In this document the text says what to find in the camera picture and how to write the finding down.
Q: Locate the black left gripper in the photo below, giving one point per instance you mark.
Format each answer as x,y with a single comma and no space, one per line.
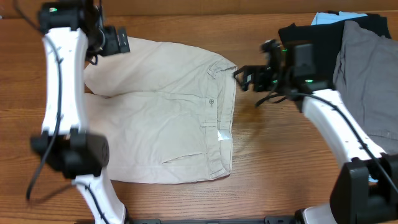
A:
114,47

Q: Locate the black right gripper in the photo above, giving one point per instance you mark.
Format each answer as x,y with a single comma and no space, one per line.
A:
253,78

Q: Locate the beige khaki shorts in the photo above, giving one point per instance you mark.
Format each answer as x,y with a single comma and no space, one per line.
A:
166,110

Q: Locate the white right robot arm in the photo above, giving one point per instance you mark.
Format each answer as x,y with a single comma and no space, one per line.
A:
366,188

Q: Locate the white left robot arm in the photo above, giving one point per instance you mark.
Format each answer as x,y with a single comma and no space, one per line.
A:
74,34

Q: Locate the black garment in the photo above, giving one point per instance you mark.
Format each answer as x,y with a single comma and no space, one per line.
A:
327,38

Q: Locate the light blue garment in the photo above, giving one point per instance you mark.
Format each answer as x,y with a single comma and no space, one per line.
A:
329,18

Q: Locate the grey garment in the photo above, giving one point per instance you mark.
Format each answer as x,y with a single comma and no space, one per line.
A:
366,77

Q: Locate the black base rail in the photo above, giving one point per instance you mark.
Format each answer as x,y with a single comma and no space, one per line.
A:
211,221

